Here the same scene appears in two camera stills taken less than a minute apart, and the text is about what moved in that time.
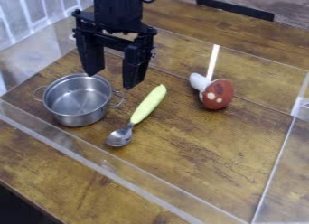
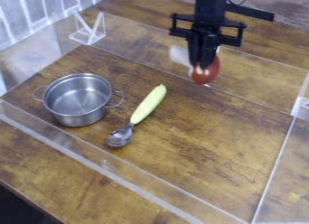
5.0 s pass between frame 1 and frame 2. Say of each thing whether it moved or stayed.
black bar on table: stayed
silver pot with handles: stayed
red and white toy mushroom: moved
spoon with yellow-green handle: stayed
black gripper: moved
